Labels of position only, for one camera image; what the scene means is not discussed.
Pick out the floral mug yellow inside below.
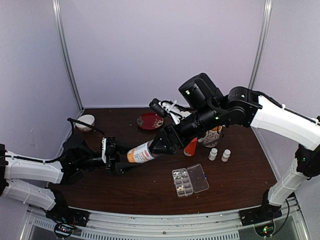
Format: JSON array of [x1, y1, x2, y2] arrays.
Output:
[[198, 126, 223, 148]]

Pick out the orange pill bottle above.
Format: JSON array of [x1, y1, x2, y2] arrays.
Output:
[[183, 137, 198, 157]]

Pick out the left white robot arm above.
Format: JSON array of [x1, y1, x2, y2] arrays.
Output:
[[0, 134, 138, 222]]

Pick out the right aluminium frame post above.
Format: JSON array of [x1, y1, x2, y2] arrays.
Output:
[[248, 0, 273, 90]]

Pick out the small white bottle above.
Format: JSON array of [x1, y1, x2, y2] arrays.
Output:
[[208, 148, 218, 161], [221, 149, 231, 162]]

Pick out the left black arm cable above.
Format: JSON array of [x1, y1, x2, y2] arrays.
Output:
[[0, 117, 106, 165]]

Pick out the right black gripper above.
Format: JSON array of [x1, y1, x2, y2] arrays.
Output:
[[148, 102, 223, 155]]

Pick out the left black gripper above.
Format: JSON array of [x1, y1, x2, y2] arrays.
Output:
[[76, 139, 141, 177]]

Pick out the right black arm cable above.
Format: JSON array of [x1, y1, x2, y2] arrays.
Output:
[[259, 92, 320, 123]]

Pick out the clear plastic pill organizer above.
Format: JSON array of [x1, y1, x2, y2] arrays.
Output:
[[171, 163, 210, 197]]

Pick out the cream pills in organizer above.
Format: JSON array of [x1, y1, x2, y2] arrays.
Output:
[[176, 185, 185, 194]]

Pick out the white ceramic rice bowl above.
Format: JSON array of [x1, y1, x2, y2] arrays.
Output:
[[75, 114, 95, 132]]

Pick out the grey lid vitamin bottle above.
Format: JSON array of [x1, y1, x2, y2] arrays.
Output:
[[126, 140, 157, 164]]

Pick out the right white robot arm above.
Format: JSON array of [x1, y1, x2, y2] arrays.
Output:
[[149, 73, 320, 221]]

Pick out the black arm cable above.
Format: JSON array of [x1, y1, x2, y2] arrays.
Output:
[[259, 92, 320, 123], [0, 117, 106, 165]]

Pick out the red floral plate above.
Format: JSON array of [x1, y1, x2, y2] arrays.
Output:
[[136, 112, 164, 131]]

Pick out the white pills in organizer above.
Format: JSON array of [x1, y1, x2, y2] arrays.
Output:
[[172, 168, 188, 179]]

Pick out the front aluminium rail base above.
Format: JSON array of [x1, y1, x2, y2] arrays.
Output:
[[23, 194, 310, 240]]

